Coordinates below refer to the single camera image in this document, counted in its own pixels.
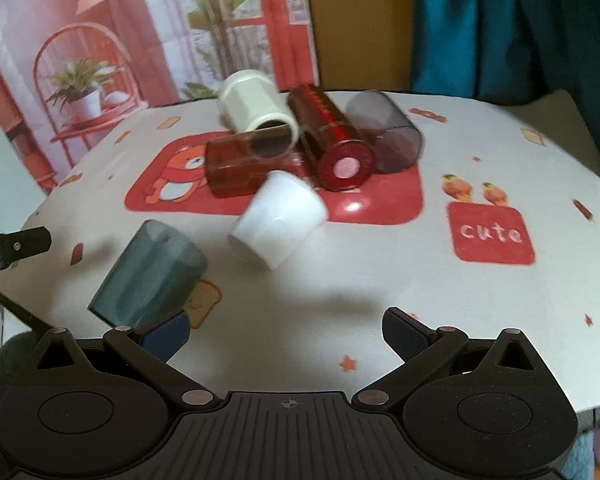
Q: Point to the wooden panel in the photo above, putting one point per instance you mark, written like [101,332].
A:
[364,44]

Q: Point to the patterned white tablecloth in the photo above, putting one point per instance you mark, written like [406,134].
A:
[498,225]

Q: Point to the purple-grey translucent cup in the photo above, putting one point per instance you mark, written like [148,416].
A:
[396,141]

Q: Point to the red metallic tumbler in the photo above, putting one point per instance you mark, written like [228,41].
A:
[340,156]

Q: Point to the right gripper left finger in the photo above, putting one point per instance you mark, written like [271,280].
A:
[145,351]

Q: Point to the cream faceted cup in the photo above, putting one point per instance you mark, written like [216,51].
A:
[249,101]

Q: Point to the teal curtain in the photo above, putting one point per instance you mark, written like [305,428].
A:
[510,52]

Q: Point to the printed room backdrop poster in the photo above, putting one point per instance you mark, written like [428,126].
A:
[71,69]

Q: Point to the grey-blue translucent cup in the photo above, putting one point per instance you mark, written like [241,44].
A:
[152,278]

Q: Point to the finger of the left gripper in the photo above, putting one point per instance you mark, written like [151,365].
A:
[23,244]

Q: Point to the brown translucent cup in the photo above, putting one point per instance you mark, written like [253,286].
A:
[238,164]

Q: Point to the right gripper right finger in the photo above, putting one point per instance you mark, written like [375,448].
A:
[425,353]

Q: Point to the white plastic cup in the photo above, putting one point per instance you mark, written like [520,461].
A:
[283,213]

